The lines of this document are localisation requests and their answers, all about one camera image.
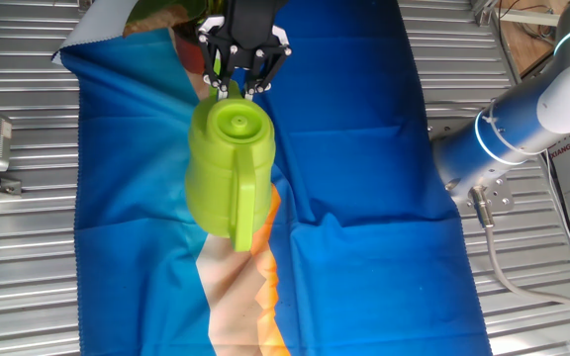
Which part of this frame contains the green plastic watering can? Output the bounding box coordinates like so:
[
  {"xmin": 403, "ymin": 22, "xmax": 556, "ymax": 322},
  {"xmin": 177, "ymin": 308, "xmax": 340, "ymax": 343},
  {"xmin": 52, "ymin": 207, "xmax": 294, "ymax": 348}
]
[{"xmin": 184, "ymin": 54, "xmax": 277, "ymax": 253}]

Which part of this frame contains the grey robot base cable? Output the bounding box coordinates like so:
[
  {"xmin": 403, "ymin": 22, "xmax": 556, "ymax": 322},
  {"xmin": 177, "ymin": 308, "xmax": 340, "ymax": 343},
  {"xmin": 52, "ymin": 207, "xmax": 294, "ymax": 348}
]
[{"xmin": 467, "ymin": 185, "xmax": 570, "ymax": 325}]

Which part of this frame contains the potted anthurium plant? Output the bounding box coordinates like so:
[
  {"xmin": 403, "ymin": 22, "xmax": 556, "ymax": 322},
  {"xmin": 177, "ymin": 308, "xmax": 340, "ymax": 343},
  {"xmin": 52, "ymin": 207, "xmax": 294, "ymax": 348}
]
[{"xmin": 122, "ymin": 0, "xmax": 227, "ymax": 75}]

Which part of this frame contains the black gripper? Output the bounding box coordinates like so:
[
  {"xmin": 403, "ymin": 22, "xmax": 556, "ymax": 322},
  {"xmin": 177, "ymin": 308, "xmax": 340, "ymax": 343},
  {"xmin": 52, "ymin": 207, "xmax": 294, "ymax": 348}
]
[{"xmin": 196, "ymin": 0, "xmax": 294, "ymax": 103}]

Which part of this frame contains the white cable tie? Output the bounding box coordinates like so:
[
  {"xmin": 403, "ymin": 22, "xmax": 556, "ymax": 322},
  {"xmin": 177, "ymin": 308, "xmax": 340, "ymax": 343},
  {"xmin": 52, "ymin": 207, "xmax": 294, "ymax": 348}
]
[{"xmin": 481, "ymin": 101, "xmax": 533, "ymax": 157}]

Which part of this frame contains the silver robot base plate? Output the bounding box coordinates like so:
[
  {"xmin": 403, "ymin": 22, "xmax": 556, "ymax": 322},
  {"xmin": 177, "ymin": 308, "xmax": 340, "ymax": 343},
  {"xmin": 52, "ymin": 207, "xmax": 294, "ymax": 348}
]
[{"xmin": 445, "ymin": 172, "xmax": 515, "ymax": 218}]

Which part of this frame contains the blue printed cloth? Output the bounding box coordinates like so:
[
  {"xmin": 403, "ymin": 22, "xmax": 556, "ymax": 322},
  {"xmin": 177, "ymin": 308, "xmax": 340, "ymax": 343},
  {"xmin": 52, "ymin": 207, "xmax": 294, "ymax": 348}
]
[{"xmin": 50, "ymin": 0, "xmax": 494, "ymax": 356}]

